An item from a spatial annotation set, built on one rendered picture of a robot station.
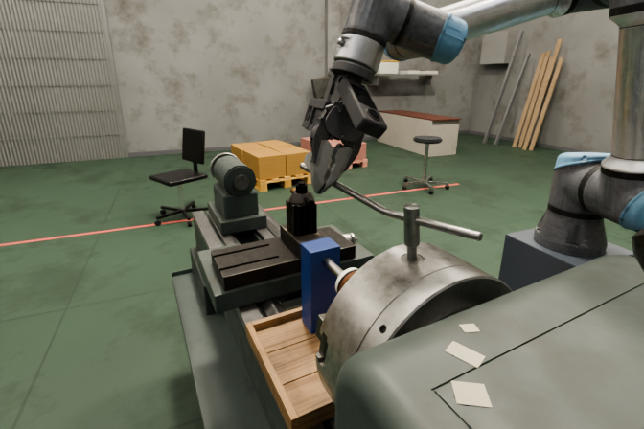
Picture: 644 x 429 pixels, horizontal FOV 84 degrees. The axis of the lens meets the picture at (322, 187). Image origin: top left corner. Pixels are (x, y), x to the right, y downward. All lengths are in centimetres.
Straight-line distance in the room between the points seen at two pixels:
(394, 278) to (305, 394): 39
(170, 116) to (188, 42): 146
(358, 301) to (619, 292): 31
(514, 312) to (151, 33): 772
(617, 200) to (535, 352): 54
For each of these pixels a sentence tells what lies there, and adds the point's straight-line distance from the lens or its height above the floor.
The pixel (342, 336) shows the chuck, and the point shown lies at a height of 115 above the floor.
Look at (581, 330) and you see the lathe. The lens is 46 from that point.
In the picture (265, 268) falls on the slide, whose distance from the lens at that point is 108.
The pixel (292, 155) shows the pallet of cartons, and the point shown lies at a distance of 509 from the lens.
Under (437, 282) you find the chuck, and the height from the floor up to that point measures 123.
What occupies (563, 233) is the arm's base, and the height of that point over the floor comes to 115.
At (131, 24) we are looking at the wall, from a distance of 793.
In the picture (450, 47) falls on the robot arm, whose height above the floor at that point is 154.
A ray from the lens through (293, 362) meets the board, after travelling 90.
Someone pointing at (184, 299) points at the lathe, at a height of 54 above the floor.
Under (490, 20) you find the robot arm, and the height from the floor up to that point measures 160.
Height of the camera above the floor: 150
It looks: 17 degrees down
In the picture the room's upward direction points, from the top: straight up
